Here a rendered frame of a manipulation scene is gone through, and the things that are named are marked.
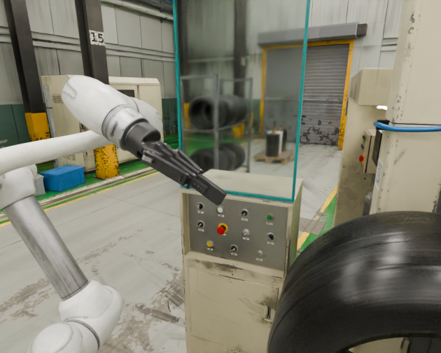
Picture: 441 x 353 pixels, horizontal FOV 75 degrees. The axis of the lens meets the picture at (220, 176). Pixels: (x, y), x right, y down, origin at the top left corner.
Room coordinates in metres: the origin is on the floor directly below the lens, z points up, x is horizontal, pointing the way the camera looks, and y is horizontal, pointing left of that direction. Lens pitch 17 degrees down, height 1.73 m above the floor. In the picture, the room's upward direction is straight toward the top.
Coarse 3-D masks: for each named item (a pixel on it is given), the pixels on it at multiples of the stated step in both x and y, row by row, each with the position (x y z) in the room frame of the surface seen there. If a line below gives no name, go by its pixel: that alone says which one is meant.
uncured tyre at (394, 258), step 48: (336, 240) 0.54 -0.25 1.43; (384, 240) 0.46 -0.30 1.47; (432, 240) 0.43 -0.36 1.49; (288, 288) 0.52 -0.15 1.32; (336, 288) 0.41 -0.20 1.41; (384, 288) 0.38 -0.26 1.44; (432, 288) 0.35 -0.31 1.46; (288, 336) 0.42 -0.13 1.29; (336, 336) 0.38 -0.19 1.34; (384, 336) 0.35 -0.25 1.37; (432, 336) 0.33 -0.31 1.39
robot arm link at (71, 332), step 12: (60, 324) 0.72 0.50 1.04; (72, 324) 0.73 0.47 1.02; (36, 336) 0.68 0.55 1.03; (48, 336) 0.67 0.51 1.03; (60, 336) 0.68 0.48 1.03; (72, 336) 0.69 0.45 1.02; (84, 336) 0.73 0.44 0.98; (36, 348) 0.64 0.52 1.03; (48, 348) 0.64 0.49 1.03; (60, 348) 0.65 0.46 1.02; (72, 348) 0.66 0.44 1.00; (84, 348) 0.70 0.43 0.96; (96, 348) 0.75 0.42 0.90
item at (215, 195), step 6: (198, 174) 0.55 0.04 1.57; (204, 180) 0.54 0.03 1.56; (192, 186) 0.55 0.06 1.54; (210, 186) 0.54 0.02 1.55; (210, 192) 0.54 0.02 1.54; (216, 192) 0.53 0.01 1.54; (222, 192) 0.53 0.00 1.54; (210, 198) 0.54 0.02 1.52; (216, 198) 0.53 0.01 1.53; (222, 198) 0.53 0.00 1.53; (216, 204) 0.53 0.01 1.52
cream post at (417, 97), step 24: (408, 0) 0.76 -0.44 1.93; (432, 0) 0.68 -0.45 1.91; (408, 24) 0.71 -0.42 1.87; (432, 24) 0.68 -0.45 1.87; (408, 48) 0.69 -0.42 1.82; (432, 48) 0.68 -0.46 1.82; (408, 72) 0.69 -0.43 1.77; (432, 72) 0.68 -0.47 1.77; (408, 96) 0.69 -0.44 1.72; (432, 96) 0.67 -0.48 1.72; (408, 120) 0.69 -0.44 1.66; (432, 120) 0.67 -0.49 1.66; (384, 144) 0.75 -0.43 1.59; (408, 144) 0.68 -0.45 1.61; (432, 144) 0.66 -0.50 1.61; (384, 168) 0.70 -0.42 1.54; (408, 168) 0.68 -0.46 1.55; (432, 168) 0.66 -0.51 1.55; (384, 192) 0.69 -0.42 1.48; (408, 192) 0.67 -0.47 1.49; (432, 192) 0.66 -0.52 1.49
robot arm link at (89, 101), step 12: (72, 84) 0.66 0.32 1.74; (84, 84) 0.65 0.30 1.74; (96, 84) 0.66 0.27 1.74; (72, 96) 0.65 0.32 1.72; (84, 96) 0.63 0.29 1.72; (96, 96) 0.63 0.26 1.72; (108, 96) 0.64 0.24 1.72; (120, 96) 0.67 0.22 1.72; (72, 108) 0.64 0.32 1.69; (84, 108) 0.62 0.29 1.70; (96, 108) 0.62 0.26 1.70; (108, 108) 0.62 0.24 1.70; (84, 120) 0.63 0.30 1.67; (96, 120) 0.62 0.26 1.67; (96, 132) 0.64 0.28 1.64
